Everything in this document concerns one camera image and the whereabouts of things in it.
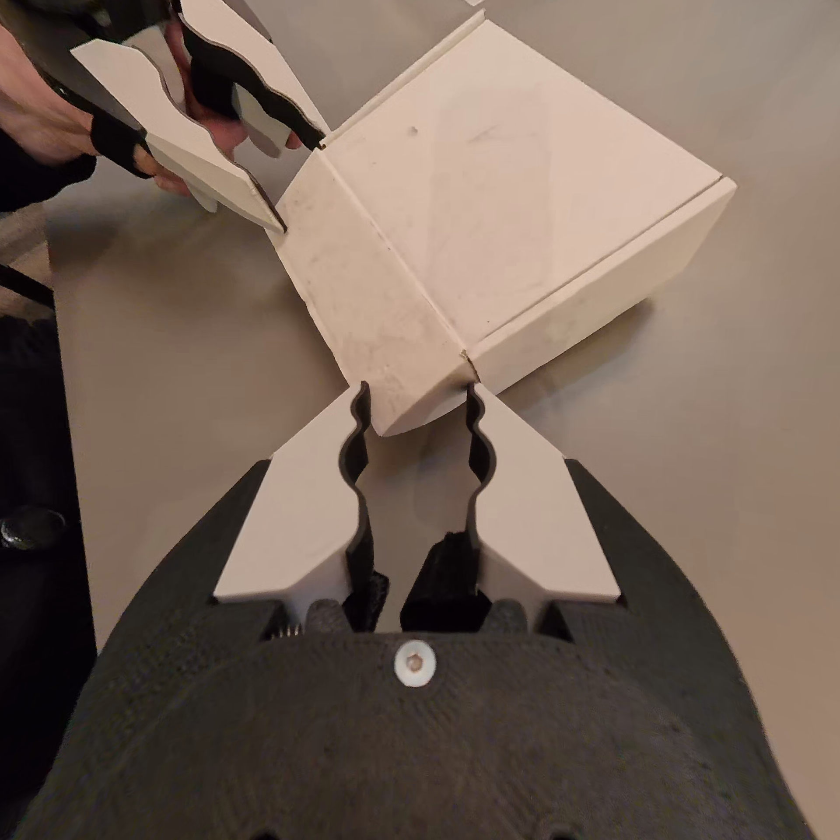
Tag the white cardboard box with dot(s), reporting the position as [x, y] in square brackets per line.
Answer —
[492, 197]

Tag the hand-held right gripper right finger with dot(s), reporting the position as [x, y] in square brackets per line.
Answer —
[544, 525]

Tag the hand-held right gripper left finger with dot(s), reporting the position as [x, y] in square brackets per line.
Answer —
[295, 525]

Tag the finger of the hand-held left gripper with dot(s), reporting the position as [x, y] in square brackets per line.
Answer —
[253, 39]
[131, 85]

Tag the person's dark clothing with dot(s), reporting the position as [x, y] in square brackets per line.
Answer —
[33, 426]

